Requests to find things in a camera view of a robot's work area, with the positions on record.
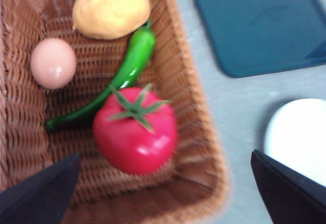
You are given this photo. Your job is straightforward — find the green chili pepper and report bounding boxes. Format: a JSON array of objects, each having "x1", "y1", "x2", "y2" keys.
[{"x1": 45, "y1": 19, "x2": 156, "y2": 133}]

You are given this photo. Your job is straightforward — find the yellow-brown potato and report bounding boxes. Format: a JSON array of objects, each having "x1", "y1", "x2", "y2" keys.
[{"x1": 72, "y1": 0, "x2": 151, "y2": 40}]

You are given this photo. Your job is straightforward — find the pink-beige egg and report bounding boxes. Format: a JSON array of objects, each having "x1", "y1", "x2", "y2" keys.
[{"x1": 30, "y1": 38, "x2": 77, "y2": 90}]

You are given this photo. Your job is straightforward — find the red tomato with green stem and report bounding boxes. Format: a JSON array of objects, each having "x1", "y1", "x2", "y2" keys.
[{"x1": 92, "y1": 83, "x2": 178, "y2": 176}]

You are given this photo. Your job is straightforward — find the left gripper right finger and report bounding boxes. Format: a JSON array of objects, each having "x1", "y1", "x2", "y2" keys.
[{"x1": 251, "y1": 149, "x2": 326, "y2": 224}]

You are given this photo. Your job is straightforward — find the black rectangular tray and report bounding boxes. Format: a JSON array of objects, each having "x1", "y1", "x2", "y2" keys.
[{"x1": 195, "y1": 0, "x2": 326, "y2": 79}]

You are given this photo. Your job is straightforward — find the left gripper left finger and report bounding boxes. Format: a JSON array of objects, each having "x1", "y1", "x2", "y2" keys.
[{"x1": 0, "y1": 152, "x2": 82, "y2": 224}]

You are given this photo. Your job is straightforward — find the brown woven wicker basket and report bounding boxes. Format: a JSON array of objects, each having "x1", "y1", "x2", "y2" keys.
[{"x1": 0, "y1": 0, "x2": 231, "y2": 224}]

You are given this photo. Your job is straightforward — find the pale grey round plate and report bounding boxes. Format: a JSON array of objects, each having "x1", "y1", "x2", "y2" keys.
[{"x1": 263, "y1": 98, "x2": 326, "y2": 188}]

